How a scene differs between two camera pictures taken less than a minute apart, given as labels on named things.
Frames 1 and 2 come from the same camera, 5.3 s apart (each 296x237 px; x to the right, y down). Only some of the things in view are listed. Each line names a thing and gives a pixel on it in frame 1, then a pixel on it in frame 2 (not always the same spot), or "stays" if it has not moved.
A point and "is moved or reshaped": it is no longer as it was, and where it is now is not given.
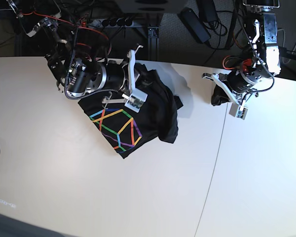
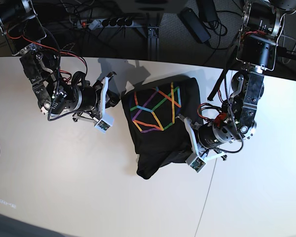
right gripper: (238, 81) -> (203, 137)
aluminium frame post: (153, 43) stays
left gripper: (121, 76) -> (90, 100)
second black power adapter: (206, 10) stays
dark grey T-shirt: (123, 129) is moved or reshaped
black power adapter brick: (194, 22) stays
